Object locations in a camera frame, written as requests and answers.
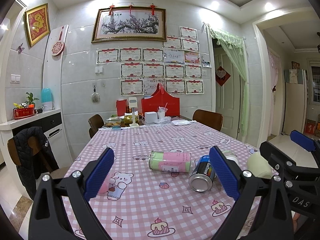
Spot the white paper cup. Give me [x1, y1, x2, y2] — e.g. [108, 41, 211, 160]
[222, 150, 239, 165]

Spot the black CoolTowel can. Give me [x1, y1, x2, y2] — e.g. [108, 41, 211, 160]
[188, 155, 215, 192]

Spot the pink plastic cup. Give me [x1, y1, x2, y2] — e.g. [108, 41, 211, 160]
[98, 173, 112, 194]

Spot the plum blossom framed painting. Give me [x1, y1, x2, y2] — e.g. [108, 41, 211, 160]
[92, 4, 167, 43]

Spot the small white desk lamp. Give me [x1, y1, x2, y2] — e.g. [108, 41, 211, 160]
[129, 97, 139, 128]

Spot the red gift bag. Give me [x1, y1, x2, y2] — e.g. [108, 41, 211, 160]
[141, 83, 180, 117]

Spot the red planter with plant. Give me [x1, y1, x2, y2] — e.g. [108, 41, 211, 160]
[13, 92, 39, 120]

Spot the white box on table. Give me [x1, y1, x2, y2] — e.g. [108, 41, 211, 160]
[144, 112, 158, 124]

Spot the cream yellow cup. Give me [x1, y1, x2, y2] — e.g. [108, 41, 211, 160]
[247, 152, 273, 179]

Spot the chair with black jacket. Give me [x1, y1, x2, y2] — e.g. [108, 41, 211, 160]
[7, 126, 59, 199]

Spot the pink green glass jar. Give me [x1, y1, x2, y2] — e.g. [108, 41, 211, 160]
[149, 151, 191, 173]

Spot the pink checkered tablecloth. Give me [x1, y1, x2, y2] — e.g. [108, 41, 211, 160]
[69, 122, 258, 239]

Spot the red diamond door decoration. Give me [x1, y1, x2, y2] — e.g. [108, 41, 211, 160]
[215, 66, 231, 86]

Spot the round red wall ornament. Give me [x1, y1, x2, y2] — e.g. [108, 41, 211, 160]
[52, 26, 65, 56]

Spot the white refrigerator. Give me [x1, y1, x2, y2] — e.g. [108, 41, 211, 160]
[283, 69, 308, 135]

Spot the gold framed red picture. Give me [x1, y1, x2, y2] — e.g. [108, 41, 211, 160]
[24, 3, 50, 47]

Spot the green door curtain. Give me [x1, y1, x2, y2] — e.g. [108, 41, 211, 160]
[204, 23, 249, 137]

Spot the brown chair right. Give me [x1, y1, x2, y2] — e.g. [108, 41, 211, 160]
[193, 109, 223, 131]

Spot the blue white humidifier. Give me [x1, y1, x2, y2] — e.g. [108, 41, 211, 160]
[41, 88, 53, 112]

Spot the brown chair left far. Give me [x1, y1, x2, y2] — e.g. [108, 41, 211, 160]
[88, 114, 104, 138]

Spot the brown chair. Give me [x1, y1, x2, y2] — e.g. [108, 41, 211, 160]
[88, 114, 104, 138]
[193, 109, 223, 131]

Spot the white interior door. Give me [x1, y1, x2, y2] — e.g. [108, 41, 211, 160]
[214, 48, 241, 139]

